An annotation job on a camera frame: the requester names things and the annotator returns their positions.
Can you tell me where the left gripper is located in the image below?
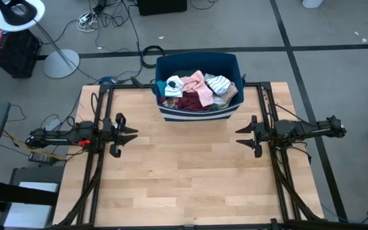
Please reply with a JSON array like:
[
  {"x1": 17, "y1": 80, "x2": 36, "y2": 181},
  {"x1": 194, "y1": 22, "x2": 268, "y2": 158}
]
[{"x1": 102, "y1": 113, "x2": 139, "y2": 158}]

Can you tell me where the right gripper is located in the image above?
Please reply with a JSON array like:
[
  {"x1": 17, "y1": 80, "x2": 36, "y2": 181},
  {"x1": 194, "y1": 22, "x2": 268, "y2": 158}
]
[{"x1": 234, "y1": 114, "x2": 273, "y2": 158}]

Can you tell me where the beige checked garment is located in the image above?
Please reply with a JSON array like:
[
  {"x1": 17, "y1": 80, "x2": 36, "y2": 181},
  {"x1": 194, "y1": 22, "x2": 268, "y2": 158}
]
[{"x1": 218, "y1": 82, "x2": 239, "y2": 103}]

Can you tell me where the teal knit garment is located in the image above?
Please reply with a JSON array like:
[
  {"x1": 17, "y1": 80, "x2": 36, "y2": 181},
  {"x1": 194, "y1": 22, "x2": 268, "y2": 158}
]
[{"x1": 156, "y1": 79, "x2": 168, "y2": 97}]

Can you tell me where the white teal-striped sock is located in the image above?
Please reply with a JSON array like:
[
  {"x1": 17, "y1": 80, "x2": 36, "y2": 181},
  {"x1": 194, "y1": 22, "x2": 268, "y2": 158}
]
[{"x1": 204, "y1": 74, "x2": 232, "y2": 96}]

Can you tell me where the white striped sock dark heel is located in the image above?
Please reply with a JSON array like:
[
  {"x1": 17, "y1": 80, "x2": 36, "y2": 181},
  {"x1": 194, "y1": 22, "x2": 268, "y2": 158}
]
[{"x1": 164, "y1": 75, "x2": 185, "y2": 98}]

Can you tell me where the maroon garment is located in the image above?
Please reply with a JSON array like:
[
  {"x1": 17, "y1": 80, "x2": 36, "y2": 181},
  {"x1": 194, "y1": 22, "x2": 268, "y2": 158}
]
[{"x1": 174, "y1": 91, "x2": 211, "y2": 112}]

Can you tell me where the grey power brick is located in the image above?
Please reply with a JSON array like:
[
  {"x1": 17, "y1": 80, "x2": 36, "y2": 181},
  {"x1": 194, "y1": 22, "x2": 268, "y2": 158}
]
[{"x1": 47, "y1": 117, "x2": 62, "y2": 130}]

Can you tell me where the black power adapter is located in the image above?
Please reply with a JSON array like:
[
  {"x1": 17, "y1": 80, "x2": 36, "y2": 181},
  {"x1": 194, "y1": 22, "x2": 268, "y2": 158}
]
[{"x1": 27, "y1": 151, "x2": 56, "y2": 165}]

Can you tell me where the navy white-striped fabric basket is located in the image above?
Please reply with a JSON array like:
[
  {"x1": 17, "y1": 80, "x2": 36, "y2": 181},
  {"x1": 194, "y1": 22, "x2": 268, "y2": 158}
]
[{"x1": 154, "y1": 52, "x2": 245, "y2": 123}]

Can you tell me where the white round floor stand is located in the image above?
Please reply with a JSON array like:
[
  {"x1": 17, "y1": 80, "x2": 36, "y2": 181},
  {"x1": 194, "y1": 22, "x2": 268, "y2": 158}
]
[{"x1": 0, "y1": 0, "x2": 81, "y2": 79}]

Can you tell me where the grey cabinet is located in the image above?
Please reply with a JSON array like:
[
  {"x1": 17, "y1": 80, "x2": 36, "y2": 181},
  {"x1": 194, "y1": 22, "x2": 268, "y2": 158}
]
[{"x1": 0, "y1": 165, "x2": 65, "y2": 230}]

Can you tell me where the white power strip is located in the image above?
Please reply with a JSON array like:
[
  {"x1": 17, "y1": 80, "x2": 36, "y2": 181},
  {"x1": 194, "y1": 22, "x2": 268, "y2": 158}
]
[{"x1": 76, "y1": 9, "x2": 100, "y2": 33}]

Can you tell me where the black box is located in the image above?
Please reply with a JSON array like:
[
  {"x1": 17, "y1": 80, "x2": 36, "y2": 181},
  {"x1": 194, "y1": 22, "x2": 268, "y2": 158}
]
[{"x1": 137, "y1": 0, "x2": 188, "y2": 17}]

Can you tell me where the black crate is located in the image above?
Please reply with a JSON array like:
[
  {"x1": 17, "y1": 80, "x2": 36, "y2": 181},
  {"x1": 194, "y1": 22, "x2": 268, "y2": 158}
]
[{"x1": 0, "y1": 27, "x2": 43, "y2": 79}]

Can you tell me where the white object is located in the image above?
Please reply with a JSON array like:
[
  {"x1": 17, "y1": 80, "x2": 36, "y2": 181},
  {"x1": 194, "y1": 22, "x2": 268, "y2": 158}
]
[{"x1": 302, "y1": 0, "x2": 325, "y2": 10}]

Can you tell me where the black curved object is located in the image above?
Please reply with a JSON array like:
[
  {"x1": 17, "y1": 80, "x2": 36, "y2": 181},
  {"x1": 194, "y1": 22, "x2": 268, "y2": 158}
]
[{"x1": 0, "y1": 0, "x2": 38, "y2": 26}]

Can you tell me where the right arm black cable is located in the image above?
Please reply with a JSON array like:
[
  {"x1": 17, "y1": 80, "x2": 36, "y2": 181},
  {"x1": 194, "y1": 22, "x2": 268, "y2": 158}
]
[{"x1": 268, "y1": 102, "x2": 303, "y2": 123}]

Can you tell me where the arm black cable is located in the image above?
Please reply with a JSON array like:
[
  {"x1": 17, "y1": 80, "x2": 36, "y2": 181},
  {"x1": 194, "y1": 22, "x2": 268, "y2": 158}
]
[
  {"x1": 89, "y1": 92, "x2": 101, "y2": 125},
  {"x1": 268, "y1": 102, "x2": 303, "y2": 123}
]

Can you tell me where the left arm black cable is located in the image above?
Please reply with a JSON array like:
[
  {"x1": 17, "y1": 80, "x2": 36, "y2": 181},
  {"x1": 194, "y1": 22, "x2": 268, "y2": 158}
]
[{"x1": 89, "y1": 92, "x2": 101, "y2": 125}]

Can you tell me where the black aluminium table frame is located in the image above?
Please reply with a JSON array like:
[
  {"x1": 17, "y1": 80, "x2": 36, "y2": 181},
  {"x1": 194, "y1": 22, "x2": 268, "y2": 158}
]
[{"x1": 56, "y1": 81, "x2": 325, "y2": 230}]

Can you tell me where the blue cable coil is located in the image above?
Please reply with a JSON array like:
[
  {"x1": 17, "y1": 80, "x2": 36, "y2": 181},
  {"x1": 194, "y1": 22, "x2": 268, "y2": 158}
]
[{"x1": 99, "y1": 75, "x2": 118, "y2": 86}]

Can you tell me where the coiled black cable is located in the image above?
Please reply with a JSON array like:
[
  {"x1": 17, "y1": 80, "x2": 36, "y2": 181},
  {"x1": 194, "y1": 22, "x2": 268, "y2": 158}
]
[{"x1": 141, "y1": 44, "x2": 165, "y2": 69}]

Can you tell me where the yellow cable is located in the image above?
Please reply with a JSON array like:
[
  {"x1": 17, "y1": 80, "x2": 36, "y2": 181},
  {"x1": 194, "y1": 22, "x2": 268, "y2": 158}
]
[{"x1": 1, "y1": 129, "x2": 66, "y2": 160}]

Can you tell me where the blue floor cable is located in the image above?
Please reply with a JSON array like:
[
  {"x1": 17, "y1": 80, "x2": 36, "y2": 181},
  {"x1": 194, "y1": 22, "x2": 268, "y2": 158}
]
[{"x1": 321, "y1": 204, "x2": 368, "y2": 224}]

